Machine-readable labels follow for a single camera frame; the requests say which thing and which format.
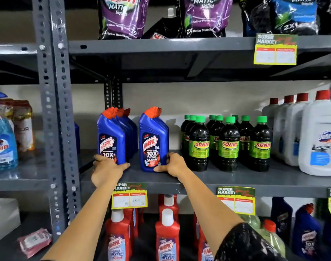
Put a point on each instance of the black red detergent pouch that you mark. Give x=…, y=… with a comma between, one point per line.
x=162, y=28

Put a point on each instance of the person's right forearm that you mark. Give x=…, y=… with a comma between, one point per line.
x=209, y=203

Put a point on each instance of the row of red cleaner bottles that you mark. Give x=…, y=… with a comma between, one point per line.
x=167, y=233

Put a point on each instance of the white box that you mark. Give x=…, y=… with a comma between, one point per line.
x=5, y=218

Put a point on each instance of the person's left hand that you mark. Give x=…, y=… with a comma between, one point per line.
x=107, y=171

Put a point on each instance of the pink packet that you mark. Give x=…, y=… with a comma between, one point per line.
x=35, y=241

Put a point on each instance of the gold brown white pouch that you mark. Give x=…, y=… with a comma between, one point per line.
x=23, y=127
x=6, y=105

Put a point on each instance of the row of blue cleaner bottles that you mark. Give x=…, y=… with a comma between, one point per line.
x=130, y=133
x=306, y=231

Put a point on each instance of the blue toilet cleaner bottle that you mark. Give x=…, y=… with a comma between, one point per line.
x=111, y=133
x=154, y=130

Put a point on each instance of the person's left forearm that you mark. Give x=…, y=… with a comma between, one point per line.
x=84, y=222

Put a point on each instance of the grey metal shelf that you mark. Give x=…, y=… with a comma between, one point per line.
x=154, y=44

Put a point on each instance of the dark detergent refill pouch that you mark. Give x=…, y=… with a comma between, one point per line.
x=252, y=18

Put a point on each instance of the blue glass cleaner spray bottle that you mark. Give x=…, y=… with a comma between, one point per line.
x=2, y=138

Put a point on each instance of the row of dark green-capped bottles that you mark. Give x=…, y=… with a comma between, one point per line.
x=228, y=149

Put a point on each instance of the person's right hand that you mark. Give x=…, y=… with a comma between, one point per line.
x=176, y=165

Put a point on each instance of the grey perforated metal rack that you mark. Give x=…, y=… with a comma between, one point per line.
x=43, y=105

